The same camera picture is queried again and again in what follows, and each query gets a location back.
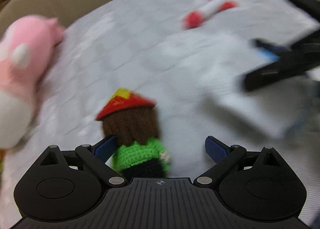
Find crochet doll green sweater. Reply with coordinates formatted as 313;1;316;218
95;88;170;180

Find white paper towel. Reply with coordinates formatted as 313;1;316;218
199;76;316;140

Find red white toy rocket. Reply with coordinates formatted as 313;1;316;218
182;0;239;29

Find pink white plush toy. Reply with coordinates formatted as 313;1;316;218
1;15;65;149

